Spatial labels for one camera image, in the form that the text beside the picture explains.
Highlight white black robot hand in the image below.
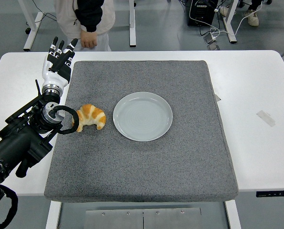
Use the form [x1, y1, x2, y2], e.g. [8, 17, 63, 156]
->
[41, 36, 79, 88]

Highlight person's hand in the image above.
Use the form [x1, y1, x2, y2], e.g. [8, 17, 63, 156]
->
[80, 31, 98, 49]

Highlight golden croissant bread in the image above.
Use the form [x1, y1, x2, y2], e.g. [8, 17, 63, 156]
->
[71, 104, 107, 133]

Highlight round grey plate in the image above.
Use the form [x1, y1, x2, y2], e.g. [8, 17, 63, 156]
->
[112, 92, 173, 142]

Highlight grey metal plate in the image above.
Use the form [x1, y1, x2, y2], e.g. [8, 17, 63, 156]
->
[85, 207, 202, 229]

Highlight person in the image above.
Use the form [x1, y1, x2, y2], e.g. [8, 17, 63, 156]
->
[54, 0, 116, 52]

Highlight white background table leg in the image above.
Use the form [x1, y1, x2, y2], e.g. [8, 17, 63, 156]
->
[222, 0, 238, 44]
[128, 0, 136, 47]
[17, 0, 44, 52]

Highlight black equipment box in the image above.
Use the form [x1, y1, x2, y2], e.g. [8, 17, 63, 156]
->
[187, 0, 218, 27]

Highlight grey fabric mat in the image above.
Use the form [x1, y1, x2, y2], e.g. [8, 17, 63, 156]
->
[43, 60, 239, 203]

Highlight person's foot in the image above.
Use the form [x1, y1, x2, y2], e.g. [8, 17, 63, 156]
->
[219, 6, 231, 17]
[243, 9, 260, 26]

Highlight person's leg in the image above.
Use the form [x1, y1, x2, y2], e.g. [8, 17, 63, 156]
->
[248, 0, 264, 11]

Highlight clear tape strip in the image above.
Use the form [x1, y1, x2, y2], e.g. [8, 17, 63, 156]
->
[255, 110, 276, 127]

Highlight black table control panel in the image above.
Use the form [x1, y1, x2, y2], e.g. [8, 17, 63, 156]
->
[255, 190, 284, 198]

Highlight white cable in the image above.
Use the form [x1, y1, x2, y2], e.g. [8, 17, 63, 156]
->
[189, 0, 251, 39]

